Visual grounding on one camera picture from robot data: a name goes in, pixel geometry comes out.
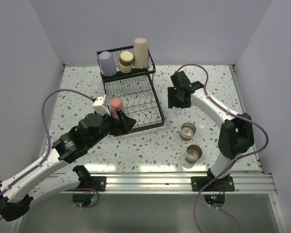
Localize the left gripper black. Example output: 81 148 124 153
88 108 136 148

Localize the clear plastic cup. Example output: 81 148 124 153
173 108 182 116

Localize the coral pink plastic cup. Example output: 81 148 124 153
110 98 125 119

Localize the beige plastic cup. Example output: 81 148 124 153
133 38 149 69

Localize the lilac plastic cup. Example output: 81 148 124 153
99 51 117 77

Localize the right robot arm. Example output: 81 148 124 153
167 71 254 191

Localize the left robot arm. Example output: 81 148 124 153
0 109 136 222

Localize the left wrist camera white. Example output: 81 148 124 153
92 95 111 116

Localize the black wire dish rack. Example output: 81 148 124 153
100 54 165 133

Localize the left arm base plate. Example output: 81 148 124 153
80 176 107 192

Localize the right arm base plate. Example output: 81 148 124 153
191 176 235 192

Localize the aluminium front rail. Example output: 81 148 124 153
91 172 276 194

